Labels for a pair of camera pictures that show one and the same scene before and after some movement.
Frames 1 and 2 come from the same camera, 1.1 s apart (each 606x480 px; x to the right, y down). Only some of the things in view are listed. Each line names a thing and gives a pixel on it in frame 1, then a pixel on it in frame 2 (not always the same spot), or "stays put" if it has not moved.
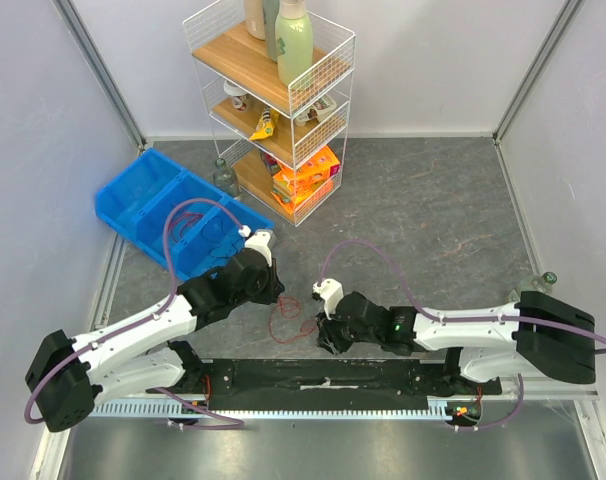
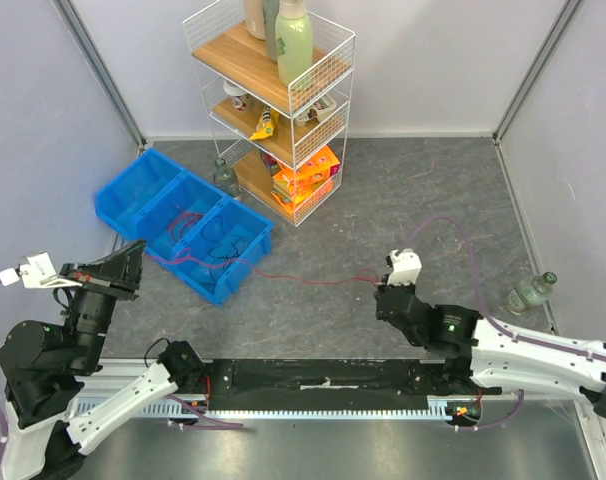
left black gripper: (275, 286) → (119, 274)
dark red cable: (180, 221) stays put
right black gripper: (336, 326) → (392, 300)
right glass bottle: (544, 283) stays put
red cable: (284, 324) → (261, 271)
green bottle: (294, 41) stays put
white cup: (238, 96) stays put
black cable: (213, 228) stays put
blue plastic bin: (188, 226) stays put
